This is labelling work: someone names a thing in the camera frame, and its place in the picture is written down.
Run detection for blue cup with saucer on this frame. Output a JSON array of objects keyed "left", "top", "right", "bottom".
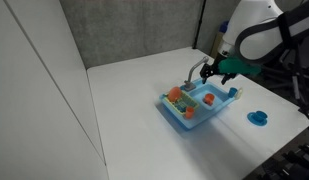
[{"left": 253, "top": 112, "right": 267, "bottom": 122}]

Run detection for orange cup without handle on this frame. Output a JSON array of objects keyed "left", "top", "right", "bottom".
[{"left": 183, "top": 106, "right": 196, "bottom": 120}]

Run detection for orange cup with handle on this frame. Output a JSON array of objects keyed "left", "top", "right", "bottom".
[{"left": 203, "top": 93, "right": 216, "bottom": 107}]

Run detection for light blue toy sink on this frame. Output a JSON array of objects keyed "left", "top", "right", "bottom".
[{"left": 158, "top": 77, "right": 239, "bottom": 131}]

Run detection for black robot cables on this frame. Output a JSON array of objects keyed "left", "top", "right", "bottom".
[{"left": 260, "top": 49, "right": 309, "bottom": 123}]

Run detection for toy storage shelf with bins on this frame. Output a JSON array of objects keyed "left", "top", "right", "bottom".
[{"left": 210, "top": 19, "right": 230, "bottom": 59}]

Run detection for black equipment frame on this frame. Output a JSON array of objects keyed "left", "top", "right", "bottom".
[{"left": 243, "top": 128, "right": 309, "bottom": 180}]

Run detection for black vertical pole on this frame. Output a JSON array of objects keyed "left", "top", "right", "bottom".
[{"left": 192, "top": 0, "right": 207, "bottom": 50}]

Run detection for orange toy plate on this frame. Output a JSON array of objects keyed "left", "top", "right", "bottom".
[{"left": 167, "top": 86, "right": 183, "bottom": 103}]

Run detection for small blue tumbler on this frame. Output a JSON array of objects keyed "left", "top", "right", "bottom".
[{"left": 227, "top": 87, "right": 238, "bottom": 99}]

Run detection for grey toy faucet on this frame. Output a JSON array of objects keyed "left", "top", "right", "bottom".
[{"left": 183, "top": 55, "right": 210, "bottom": 92}]

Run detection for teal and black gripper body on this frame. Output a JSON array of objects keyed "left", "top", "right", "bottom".
[{"left": 213, "top": 57, "right": 263, "bottom": 77}]

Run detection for yellow dish rack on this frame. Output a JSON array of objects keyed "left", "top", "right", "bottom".
[{"left": 161, "top": 89, "right": 200, "bottom": 118}]

